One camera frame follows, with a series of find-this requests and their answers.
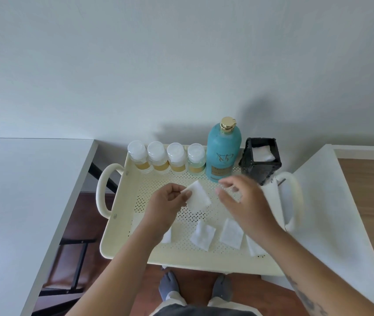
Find person's left grey sock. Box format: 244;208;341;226
158;270;181;302

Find small clear bottle green liquid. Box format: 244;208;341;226
187;143;207;175

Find person's right forearm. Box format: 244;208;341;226
261;226;374;316

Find cotton pad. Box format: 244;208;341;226
180;180;212;214

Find large teal bottle gold cap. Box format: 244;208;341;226
205;116;242;183

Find person's left forearm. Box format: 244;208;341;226
65;223;174;316

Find black desk leg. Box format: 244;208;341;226
88;162;120;194

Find person's grey sock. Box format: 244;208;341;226
210;274;233;302
158;270;181;302

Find person's left hand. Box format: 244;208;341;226
141;183;193;242

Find person's right grey sock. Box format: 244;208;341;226
210;274;233;302

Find small clear bottle yellow liquid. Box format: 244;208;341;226
147;141;171;175
127;140;151;173
166;142;188;173

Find black metal frame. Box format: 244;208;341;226
39;238;97;297

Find black square pad holder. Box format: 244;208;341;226
238;137;282;187

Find person's right hand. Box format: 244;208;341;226
215;175;286;242

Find dark grey shirt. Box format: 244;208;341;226
154;304;258;316

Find white shorts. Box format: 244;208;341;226
149;290;263;316

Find white cotton pads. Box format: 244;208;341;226
129;212;270;257

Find cream perforated tray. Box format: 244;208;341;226
95;144;305;277

